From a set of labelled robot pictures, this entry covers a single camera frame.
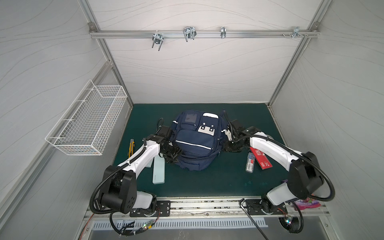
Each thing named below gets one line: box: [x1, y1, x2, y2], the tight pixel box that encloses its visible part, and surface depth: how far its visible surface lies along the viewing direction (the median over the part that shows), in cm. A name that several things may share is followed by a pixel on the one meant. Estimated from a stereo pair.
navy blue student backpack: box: [171, 109, 227, 171], surface depth 95 cm
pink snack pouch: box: [294, 194, 322, 211], surface depth 75 cm
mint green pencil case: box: [152, 154, 165, 185], surface depth 85 cm
